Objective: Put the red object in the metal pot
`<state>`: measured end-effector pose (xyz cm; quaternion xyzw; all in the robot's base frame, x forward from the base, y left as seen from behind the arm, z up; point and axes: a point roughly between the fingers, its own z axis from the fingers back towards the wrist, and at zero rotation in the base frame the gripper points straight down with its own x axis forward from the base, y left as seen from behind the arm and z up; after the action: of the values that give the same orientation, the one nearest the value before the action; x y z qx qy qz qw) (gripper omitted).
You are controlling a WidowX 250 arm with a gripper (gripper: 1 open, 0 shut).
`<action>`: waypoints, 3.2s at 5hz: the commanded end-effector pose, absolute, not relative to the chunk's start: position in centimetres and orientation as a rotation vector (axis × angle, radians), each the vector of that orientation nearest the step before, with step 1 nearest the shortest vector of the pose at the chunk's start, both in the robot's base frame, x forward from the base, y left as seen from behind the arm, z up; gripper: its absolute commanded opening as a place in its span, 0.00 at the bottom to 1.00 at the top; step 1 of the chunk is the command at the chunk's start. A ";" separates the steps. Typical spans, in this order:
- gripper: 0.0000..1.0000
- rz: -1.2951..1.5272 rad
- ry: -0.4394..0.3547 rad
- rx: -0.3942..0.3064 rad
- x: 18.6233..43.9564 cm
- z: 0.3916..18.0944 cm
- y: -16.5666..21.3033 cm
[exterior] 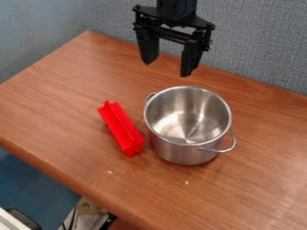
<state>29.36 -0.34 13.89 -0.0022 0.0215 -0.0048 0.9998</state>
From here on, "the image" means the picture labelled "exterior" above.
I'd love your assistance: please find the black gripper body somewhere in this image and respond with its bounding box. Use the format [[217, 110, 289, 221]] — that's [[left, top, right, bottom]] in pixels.
[[134, 4, 215, 51]]

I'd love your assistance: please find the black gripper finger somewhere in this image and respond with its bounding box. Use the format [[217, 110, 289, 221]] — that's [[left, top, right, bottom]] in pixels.
[[180, 40, 203, 77], [136, 27, 159, 65]]

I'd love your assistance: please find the metal pot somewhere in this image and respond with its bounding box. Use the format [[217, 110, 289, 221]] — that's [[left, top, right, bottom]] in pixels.
[[144, 85, 238, 165]]

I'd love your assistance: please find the red plastic block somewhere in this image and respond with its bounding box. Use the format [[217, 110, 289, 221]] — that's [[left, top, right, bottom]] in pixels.
[[98, 101, 146, 157]]

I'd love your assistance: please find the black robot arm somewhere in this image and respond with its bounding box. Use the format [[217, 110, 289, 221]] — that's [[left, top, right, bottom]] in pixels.
[[134, 0, 215, 77]]

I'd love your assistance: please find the table leg frame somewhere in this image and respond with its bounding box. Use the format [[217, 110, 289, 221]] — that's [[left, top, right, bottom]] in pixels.
[[59, 198, 116, 230]]

